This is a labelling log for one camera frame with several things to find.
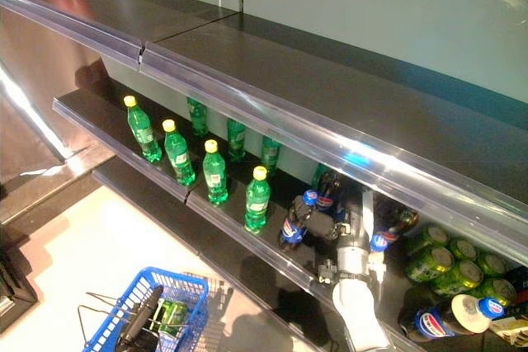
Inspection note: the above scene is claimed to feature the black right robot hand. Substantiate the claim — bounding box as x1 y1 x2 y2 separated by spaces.
304 189 375 251

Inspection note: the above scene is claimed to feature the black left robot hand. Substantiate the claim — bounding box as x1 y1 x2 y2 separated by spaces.
118 284 164 349

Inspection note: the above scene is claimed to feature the dark cola bottle blue label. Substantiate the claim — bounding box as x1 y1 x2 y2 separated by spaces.
276 189 319 252
316 169 350 217
370 199 421 252

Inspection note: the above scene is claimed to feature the blue plastic shopping basket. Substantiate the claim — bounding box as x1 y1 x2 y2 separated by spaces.
82 265 210 352

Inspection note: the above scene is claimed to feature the metal wire basket handle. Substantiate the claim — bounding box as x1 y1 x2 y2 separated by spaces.
77 304 125 341
85 291 138 312

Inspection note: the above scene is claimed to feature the green soda bottle yellow cap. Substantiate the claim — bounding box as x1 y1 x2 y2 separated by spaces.
201 138 229 206
244 165 272 234
122 95 163 163
161 119 196 187

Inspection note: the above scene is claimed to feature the green soda can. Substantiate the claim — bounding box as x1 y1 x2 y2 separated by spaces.
158 300 189 335
431 260 484 298
469 276 517 307
406 224 450 256
476 251 511 279
447 236 479 262
403 246 455 284

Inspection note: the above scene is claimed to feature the dark metal store shelf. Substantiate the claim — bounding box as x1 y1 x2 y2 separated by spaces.
139 42 528 266

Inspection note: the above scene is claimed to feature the dark shelf board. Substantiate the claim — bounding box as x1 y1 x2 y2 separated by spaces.
187 153 528 352
53 79 215 196
146 12 528 204
0 0 241 46

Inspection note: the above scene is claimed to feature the dark base shelf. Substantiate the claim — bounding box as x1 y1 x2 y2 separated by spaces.
92 157 351 352

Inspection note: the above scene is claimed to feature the dark neighbouring shelf unit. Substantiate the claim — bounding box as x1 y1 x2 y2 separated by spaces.
0 240 40 324

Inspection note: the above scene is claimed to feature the cola bottle with white collar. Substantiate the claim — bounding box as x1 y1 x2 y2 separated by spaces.
398 293 507 343

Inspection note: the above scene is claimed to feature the pale yellow package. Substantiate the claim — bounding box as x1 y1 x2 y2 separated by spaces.
490 317 528 347

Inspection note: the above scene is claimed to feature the clear plastic price rail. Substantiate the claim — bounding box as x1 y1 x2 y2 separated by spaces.
185 191 426 352
0 0 145 73
52 96 191 204

